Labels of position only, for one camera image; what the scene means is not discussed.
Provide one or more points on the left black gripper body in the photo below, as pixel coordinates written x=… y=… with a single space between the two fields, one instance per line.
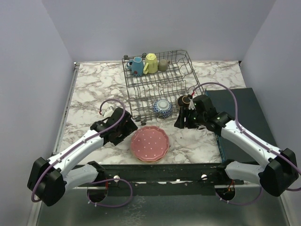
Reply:
x=125 y=131

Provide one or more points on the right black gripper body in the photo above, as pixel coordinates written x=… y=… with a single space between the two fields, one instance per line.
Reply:
x=193 y=119

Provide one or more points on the dark brown patterned bowl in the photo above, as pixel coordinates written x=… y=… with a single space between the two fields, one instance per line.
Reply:
x=184 y=101

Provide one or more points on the red blue patterned bowl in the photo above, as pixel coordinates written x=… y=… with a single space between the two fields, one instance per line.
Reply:
x=162 y=108

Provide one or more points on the pink dotted plate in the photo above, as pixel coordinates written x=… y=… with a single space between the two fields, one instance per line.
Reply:
x=149 y=141

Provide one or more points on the tan plate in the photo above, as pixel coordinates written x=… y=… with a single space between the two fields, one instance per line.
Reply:
x=150 y=160

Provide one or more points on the grey wire dish rack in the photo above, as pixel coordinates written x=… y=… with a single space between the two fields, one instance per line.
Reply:
x=143 y=91

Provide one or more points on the small grey mug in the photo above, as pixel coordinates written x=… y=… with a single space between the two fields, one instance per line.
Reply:
x=163 y=65

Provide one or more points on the yellow cream mug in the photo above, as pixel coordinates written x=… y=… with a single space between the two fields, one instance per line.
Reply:
x=151 y=64

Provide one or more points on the blue mug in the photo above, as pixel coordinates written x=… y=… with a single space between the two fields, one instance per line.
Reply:
x=136 y=66

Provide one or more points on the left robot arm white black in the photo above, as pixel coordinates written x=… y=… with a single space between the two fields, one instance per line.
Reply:
x=51 y=178

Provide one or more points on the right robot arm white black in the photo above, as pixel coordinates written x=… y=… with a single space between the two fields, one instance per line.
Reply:
x=275 y=169

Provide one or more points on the dark blue box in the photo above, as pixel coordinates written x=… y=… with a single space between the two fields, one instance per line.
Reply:
x=250 y=115

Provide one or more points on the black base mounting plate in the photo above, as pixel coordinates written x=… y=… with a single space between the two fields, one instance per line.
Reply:
x=160 y=179

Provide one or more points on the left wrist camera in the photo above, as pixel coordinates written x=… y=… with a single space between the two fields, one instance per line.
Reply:
x=108 y=112

